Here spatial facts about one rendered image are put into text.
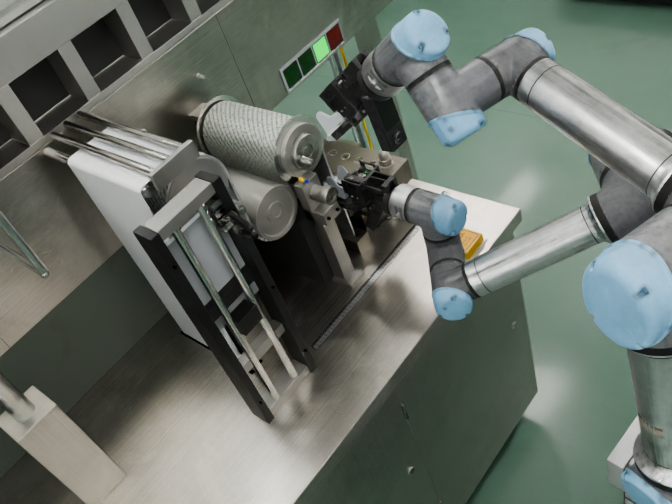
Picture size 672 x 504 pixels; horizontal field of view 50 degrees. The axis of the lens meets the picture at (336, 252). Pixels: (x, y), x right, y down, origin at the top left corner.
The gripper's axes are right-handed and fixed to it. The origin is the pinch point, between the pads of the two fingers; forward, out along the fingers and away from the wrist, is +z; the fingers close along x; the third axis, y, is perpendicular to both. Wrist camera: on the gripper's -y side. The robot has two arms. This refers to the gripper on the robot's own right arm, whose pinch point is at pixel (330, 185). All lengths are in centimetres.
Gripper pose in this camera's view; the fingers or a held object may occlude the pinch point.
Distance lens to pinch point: 165.8
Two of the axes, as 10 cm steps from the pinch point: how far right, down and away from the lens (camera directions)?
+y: -2.8, -6.9, -6.7
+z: -7.5, -2.9, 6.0
